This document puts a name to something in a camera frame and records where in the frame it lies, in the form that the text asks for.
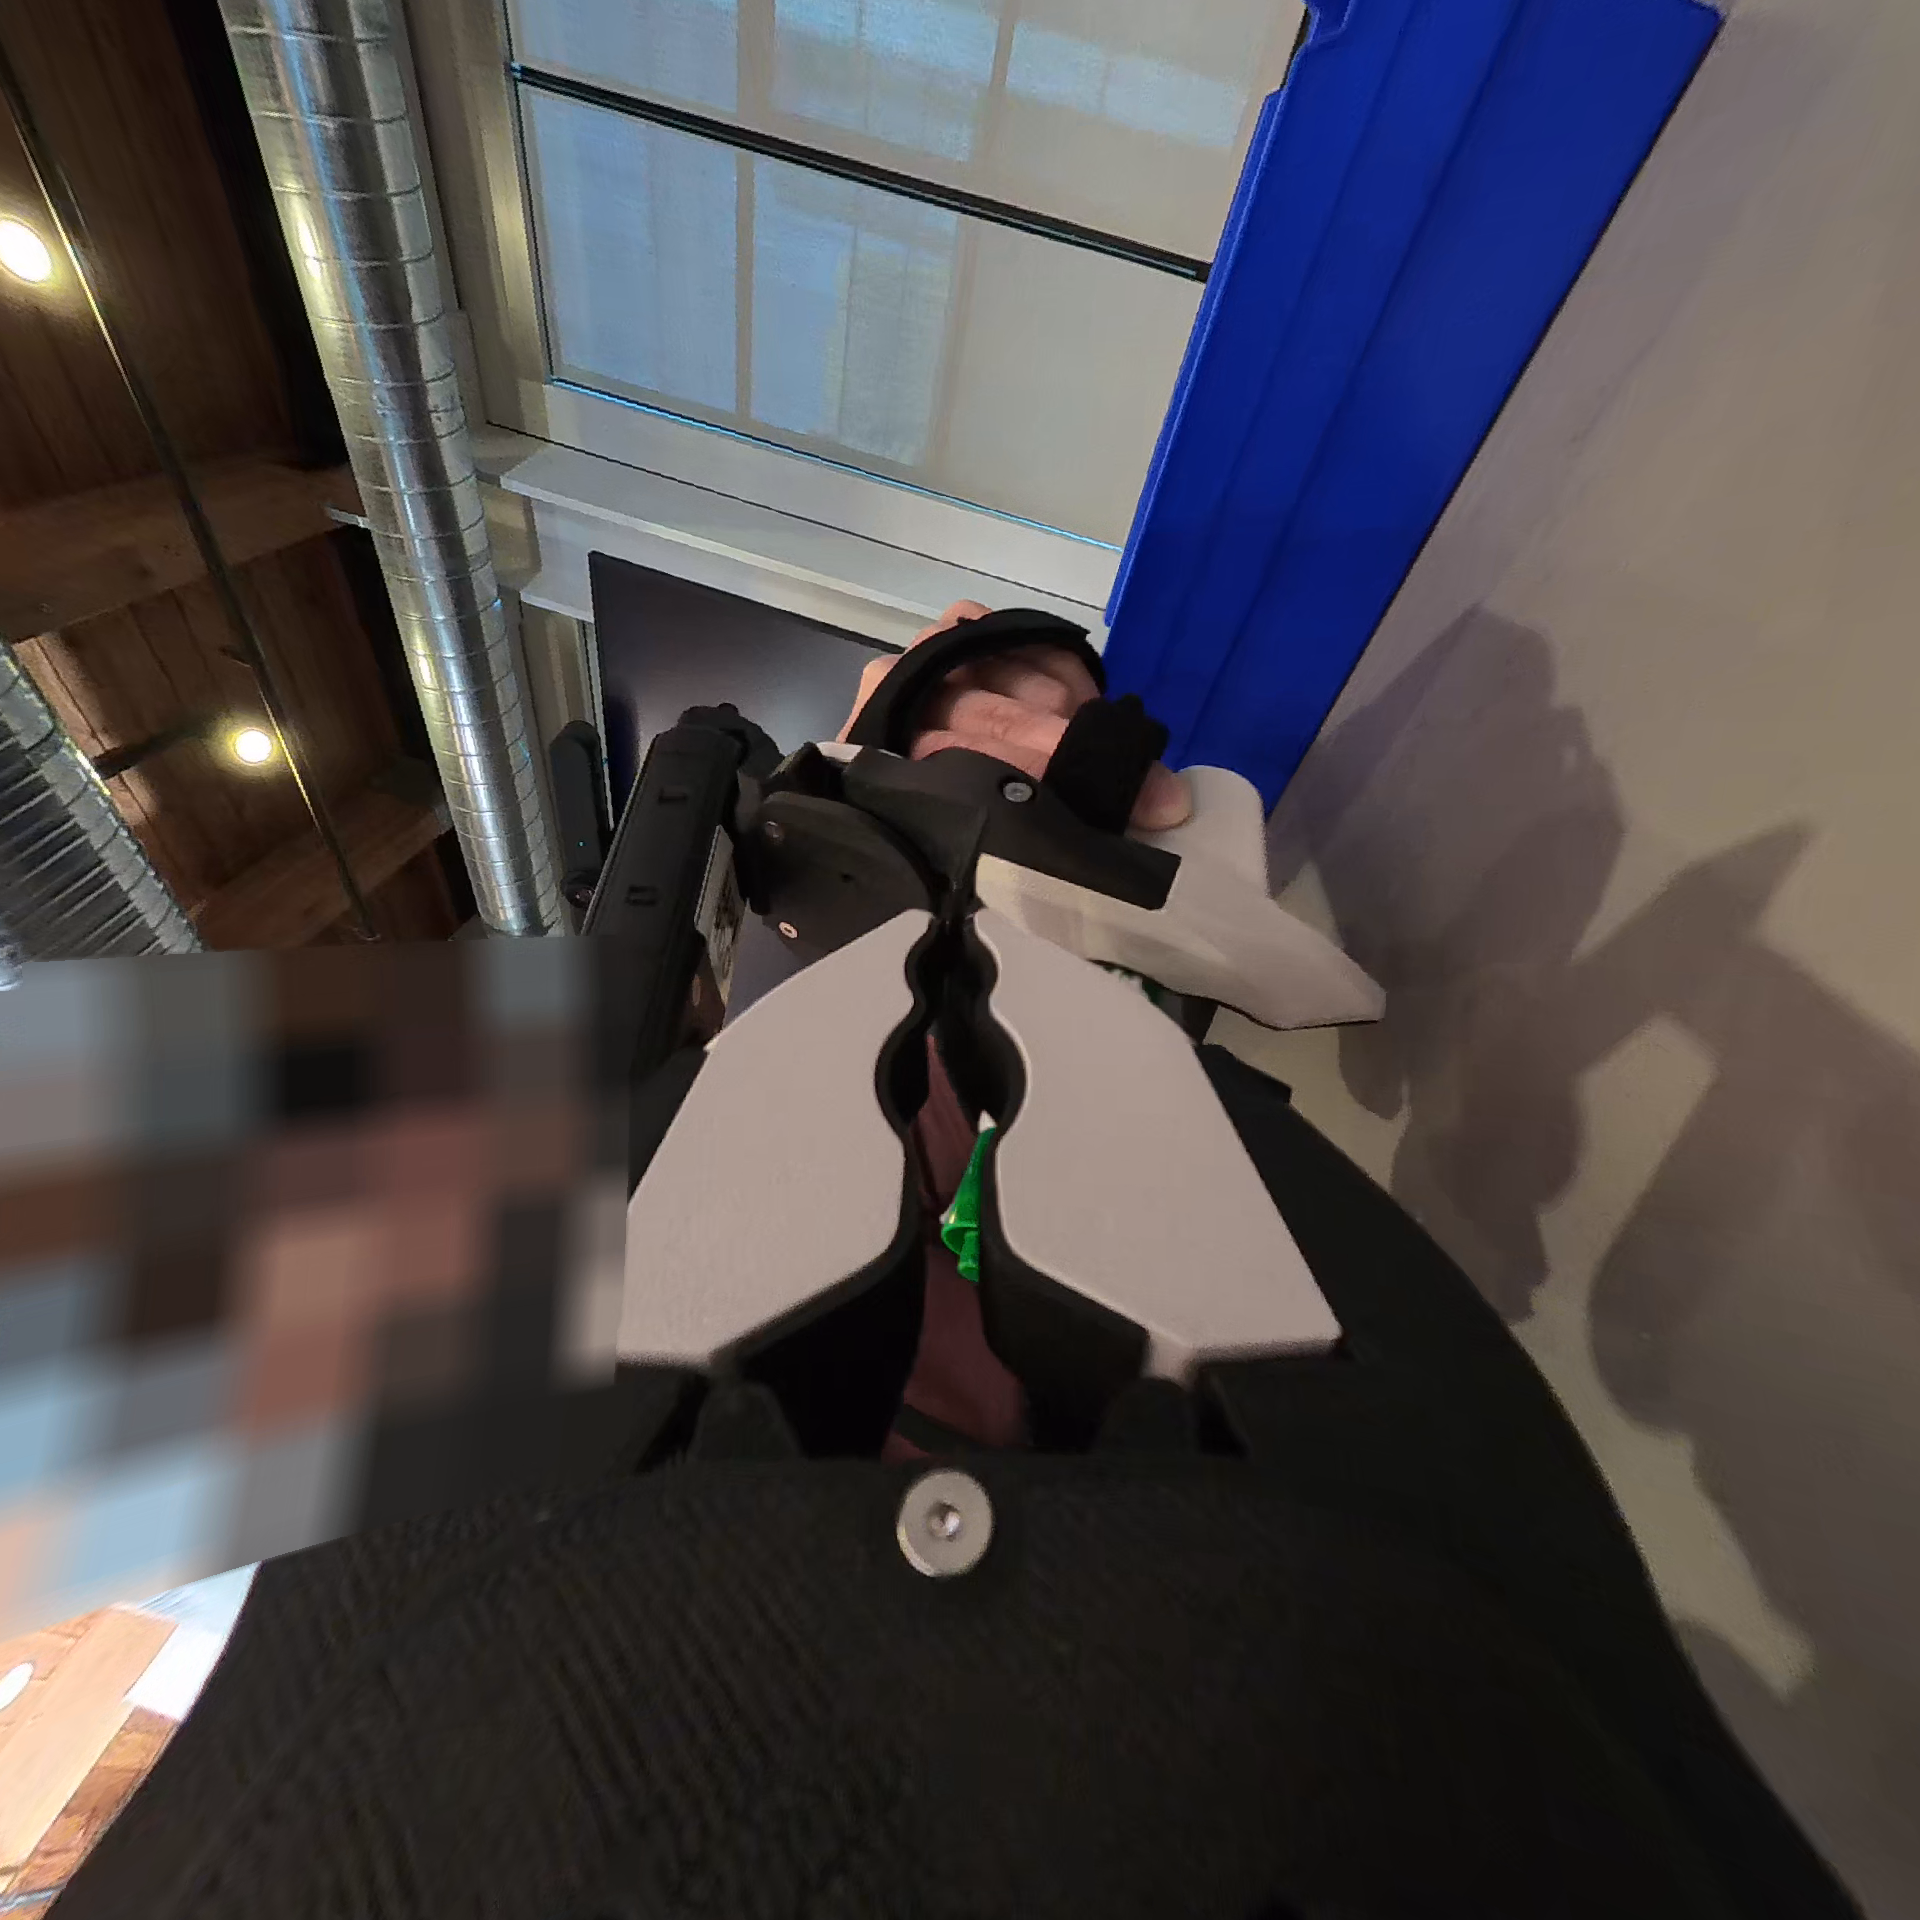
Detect silver ventilation duct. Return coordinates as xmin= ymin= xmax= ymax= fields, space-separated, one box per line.
xmin=217 ymin=0 xmax=569 ymax=938
xmin=0 ymin=645 xmax=202 ymax=961

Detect green whiteboard marker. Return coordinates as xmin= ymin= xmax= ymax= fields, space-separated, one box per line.
xmin=943 ymin=1123 xmax=1001 ymax=1286

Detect blue plastic bin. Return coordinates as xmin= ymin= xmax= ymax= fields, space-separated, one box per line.
xmin=1101 ymin=0 xmax=1720 ymax=818

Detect white framed window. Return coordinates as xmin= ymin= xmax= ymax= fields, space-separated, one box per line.
xmin=503 ymin=0 xmax=1308 ymax=601

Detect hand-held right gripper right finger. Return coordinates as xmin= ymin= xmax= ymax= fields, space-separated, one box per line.
xmin=967 ymin=911 xmax=1346 ymax=1391

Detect black monitor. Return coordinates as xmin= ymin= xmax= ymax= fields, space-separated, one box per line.
xmin=586 ymin=550 xmax=905 ymax=1027

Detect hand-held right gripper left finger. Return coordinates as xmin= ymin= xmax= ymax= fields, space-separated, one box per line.
xmin=618 ymin=903 xmax=952 ymax=1378

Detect person's left hand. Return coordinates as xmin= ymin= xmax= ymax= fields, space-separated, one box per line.
xmin=836 ymin=598 xmax=1197 ymax=837

